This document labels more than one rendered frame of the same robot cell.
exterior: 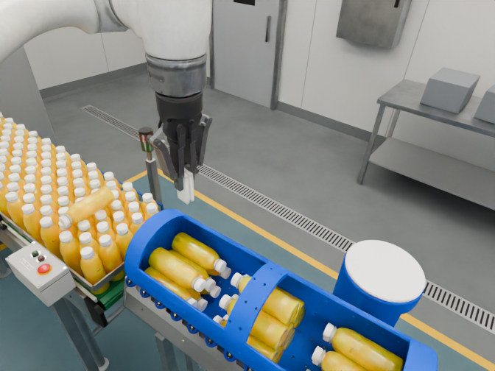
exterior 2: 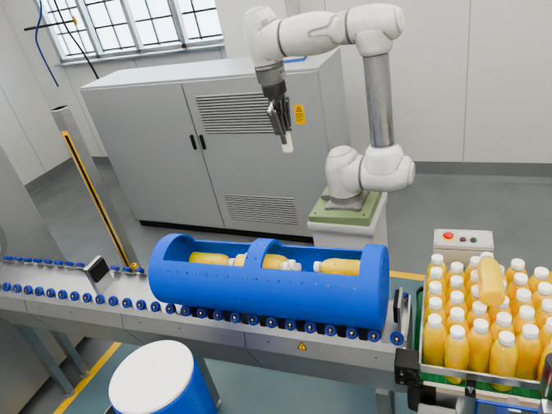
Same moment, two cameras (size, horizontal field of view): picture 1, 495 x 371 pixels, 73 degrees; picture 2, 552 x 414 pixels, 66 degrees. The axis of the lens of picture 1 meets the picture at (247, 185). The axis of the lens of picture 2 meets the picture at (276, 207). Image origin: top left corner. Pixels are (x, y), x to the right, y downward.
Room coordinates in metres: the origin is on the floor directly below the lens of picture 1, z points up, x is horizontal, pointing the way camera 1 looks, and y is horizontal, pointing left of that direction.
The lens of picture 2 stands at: (1.81, -0.12, 2.12)
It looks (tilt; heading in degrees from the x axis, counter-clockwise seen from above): 31 degrees down; 173
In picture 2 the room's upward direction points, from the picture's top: 12 degrees counter-clockwise
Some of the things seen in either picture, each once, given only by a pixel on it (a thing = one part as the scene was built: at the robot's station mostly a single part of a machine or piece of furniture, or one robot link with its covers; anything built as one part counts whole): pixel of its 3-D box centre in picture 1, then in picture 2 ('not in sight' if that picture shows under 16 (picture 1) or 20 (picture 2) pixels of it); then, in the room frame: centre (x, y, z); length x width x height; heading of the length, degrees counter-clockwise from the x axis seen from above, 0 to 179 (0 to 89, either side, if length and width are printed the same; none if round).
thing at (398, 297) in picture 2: not in sight; (398, 310); (0.82, 0.35, 0.99); 0.10 x 0.02 x 0.12; 147
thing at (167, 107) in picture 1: (180, 113); (275, 96); (0.52, 0.12, 1.73); 0.08 x 0.07 x 0.09; 141
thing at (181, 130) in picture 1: (176, 151); (282, 115); (0.51, 0.13, 1.67); 0.04 x 0.01 x 0.11; 51
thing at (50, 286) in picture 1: (40, 272); (462, 247); (0.69, 0.68, 1.05); 0.20 x 0.10 x 0.10; 57
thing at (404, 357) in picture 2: not in sight; (407, 367); (1.01, 0.27, 0.95); 0.10 x 0.07 x 0.10; 147
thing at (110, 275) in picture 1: (138, 253); (422, 317); (0.87, 0.41, 0.96); 0.40 x 0.01 x 0.03; 147
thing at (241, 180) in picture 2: not in sight; (221, 153); (-1.65, -0.05, 0.72); 2.15 x 0.54 x 1.45; 53
